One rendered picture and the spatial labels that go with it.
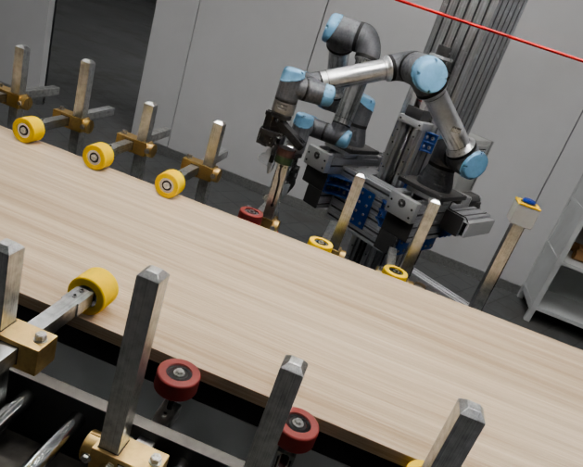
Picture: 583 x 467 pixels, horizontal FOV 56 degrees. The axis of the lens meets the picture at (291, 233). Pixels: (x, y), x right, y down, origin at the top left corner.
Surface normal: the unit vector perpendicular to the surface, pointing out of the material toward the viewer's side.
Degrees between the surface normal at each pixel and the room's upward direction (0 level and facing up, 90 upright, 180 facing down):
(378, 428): 0
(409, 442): 0
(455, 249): 90
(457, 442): 90
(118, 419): 90
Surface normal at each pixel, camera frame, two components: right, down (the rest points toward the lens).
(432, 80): 0.20, 0.36
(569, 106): -0.26, 0.30
